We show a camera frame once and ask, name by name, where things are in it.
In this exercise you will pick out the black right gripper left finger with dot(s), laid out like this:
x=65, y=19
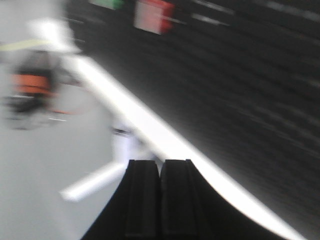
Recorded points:
x=132, y=213

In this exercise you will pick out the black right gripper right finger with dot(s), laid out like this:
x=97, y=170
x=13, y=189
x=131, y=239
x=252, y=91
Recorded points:
x=192, y=210

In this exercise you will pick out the white height-adjustable desk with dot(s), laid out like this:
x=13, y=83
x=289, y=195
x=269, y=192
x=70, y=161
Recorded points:
x=161, y=138

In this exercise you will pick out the black perforated pegboard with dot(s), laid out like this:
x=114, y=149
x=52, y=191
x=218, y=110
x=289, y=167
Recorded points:
x=239, y=79

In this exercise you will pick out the orange black floor device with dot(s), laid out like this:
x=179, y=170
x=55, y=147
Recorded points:
x=35, y=82

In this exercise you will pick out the red white rocker switch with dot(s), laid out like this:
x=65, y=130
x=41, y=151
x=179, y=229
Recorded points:
x=154, y=16

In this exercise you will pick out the green white rocker switch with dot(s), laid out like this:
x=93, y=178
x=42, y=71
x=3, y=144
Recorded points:
x=109, y=4

